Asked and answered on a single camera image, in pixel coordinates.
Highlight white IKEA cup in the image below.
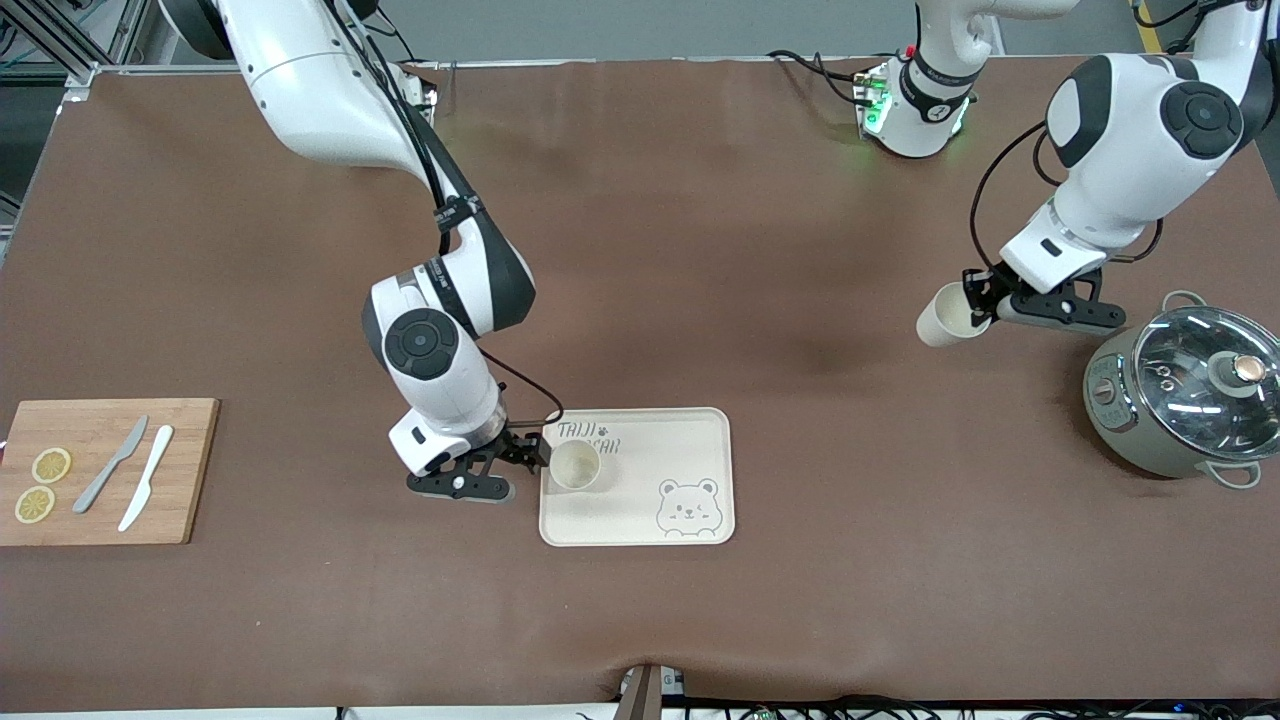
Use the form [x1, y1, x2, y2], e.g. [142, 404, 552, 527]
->
[548, 440, 602, 492]
[917, 282, 993, 348]

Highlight cream bear print tray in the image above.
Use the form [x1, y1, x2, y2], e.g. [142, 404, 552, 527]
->
[539, 406, 736, 548]

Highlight white plastic knife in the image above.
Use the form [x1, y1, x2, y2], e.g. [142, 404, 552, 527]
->
[118, 425, 175, 533]

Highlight black left base cables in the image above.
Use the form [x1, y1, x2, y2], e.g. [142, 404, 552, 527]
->
[767, 48, 873, 107]

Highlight grey plastic knife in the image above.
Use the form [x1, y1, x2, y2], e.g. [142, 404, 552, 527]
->
[72, 415, 150, 515]

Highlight glass pot lid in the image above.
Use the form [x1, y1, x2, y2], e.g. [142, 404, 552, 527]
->
[1130, 305, 1280, 461]

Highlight short black left arm cable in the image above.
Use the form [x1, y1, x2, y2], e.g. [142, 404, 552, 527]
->
[1103, 215, 1166, 265]

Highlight aluminium frame struts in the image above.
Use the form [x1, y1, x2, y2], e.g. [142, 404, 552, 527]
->
[0, 0, 151, 91]

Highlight bamboo cutting board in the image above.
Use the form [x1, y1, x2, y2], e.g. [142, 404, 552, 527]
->
[0, 398, 220, 547]

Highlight grey-green cooking pot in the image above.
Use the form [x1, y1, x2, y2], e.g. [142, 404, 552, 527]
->
[1083, 290, 1280, 491]

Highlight brown table mat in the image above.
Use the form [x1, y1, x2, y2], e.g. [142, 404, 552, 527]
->
[0, 55, 1280, 713]

